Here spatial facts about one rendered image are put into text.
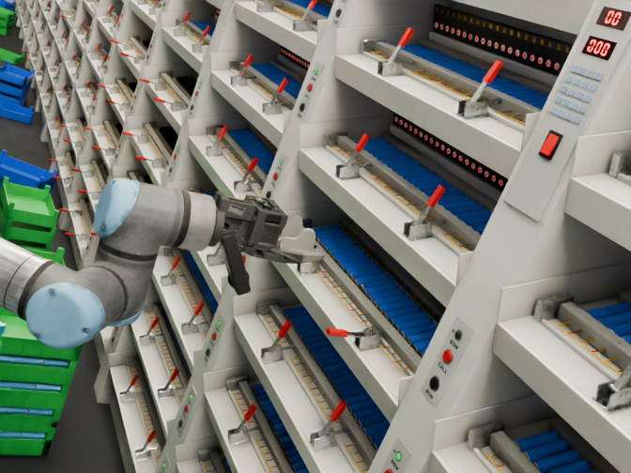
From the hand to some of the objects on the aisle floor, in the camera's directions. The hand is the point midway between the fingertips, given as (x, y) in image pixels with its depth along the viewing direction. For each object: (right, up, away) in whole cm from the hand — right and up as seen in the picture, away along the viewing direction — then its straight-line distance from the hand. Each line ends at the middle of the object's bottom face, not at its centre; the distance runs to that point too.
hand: (312, 253), depth 128 cm
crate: (-92, -52, +82) cm, 134 cm away
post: (-12, -110, +6) cm, 110 cm away
